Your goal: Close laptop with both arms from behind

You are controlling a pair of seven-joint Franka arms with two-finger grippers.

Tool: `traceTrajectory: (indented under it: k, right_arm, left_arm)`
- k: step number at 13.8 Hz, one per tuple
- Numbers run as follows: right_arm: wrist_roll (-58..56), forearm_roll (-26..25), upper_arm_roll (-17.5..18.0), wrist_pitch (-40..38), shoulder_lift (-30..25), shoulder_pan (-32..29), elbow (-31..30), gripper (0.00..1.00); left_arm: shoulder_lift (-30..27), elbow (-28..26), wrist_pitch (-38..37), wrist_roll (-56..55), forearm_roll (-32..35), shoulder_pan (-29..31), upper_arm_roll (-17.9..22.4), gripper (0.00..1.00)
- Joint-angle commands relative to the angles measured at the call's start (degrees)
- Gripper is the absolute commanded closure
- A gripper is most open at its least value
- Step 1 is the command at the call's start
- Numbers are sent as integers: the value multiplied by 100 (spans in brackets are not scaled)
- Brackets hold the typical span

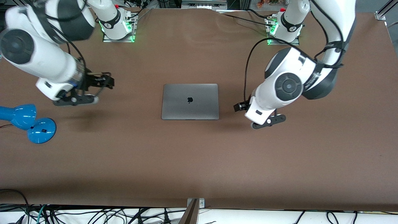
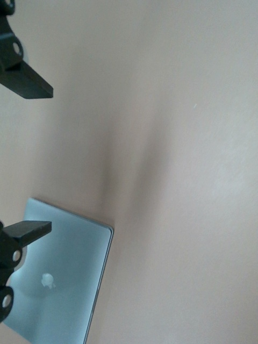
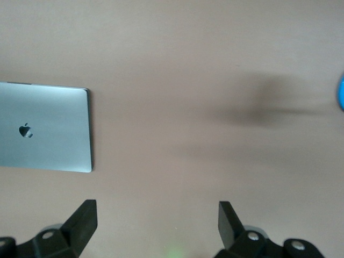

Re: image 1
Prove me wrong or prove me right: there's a grey laptop with black keyboard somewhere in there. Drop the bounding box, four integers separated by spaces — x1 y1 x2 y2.
161 83 219 121

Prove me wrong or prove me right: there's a blue desk lamp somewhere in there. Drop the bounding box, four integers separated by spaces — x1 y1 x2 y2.
0 104 57 144

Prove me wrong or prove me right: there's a grey power strip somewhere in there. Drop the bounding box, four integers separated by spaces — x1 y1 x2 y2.
181 0 228 10

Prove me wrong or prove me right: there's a black right camera bracket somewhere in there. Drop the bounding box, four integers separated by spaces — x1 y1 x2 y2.
52 94 95 107

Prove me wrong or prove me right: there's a black camera bracket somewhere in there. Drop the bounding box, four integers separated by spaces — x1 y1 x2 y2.
251 114 287 130
52 94 95 107

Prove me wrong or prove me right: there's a black left camera bracket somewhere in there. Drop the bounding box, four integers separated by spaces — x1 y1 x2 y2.
251 114 287 130

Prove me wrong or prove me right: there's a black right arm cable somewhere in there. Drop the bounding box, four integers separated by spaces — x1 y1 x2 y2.
47 14 88 72

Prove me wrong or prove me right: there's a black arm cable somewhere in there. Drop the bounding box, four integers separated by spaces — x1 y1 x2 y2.
244 0 346 105
47 14 88 72

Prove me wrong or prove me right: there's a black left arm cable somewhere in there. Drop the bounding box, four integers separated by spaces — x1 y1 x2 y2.
244 0 346 105

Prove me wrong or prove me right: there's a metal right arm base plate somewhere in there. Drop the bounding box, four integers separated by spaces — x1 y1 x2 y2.
103 12 137 43

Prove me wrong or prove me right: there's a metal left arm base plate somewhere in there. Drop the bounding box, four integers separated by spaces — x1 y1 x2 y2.
266 16 300 46

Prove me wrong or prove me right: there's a black base cable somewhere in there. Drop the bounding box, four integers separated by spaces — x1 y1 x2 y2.
221 13 270 26
247 8 271 20

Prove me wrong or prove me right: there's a grey aluminium camera post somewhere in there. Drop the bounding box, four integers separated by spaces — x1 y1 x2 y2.
179 198 206 224

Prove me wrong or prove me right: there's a black looped floor cable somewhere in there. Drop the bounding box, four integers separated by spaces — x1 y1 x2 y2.
0 189 30 224

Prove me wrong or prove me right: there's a teal floor cable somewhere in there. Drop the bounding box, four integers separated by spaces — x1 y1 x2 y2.
36 204 48 224

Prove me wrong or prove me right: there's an aluminium frame profile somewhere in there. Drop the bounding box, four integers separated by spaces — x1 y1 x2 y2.
374 0 398 21

